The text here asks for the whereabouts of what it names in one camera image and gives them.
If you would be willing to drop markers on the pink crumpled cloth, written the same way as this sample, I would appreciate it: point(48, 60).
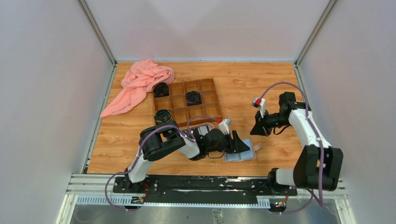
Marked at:
point(138, 81)

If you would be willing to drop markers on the pink leather card holder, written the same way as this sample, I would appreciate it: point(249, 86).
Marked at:
point(244, 156)

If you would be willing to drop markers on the black flower cup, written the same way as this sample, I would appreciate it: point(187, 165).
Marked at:
point(162, 115)
point(161, 90)
point(193, 98)

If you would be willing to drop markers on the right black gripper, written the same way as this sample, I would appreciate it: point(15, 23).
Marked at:
point(261, 128)

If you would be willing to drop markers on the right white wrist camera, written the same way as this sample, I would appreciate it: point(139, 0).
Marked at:
point(260, 104)

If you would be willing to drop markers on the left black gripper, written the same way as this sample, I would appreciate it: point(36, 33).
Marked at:
point(238, 145)

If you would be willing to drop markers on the black flower cup front left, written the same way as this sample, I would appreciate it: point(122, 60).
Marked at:
point(162, 115)

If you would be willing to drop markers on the black flower cup rear left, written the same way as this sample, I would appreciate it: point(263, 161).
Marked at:
point(161, 90)

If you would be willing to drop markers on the brown wooden divider tray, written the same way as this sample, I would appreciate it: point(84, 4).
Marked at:
point(208, 111)

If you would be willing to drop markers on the black flower cup centre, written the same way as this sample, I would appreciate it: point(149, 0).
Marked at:
point(193, 98)

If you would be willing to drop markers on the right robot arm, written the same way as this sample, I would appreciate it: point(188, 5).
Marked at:
point(319, 164)

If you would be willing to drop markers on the pink oval tray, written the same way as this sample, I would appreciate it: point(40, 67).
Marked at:
point(198, 130)

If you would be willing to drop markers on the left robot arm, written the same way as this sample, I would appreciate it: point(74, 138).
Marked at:
point(195, 143)

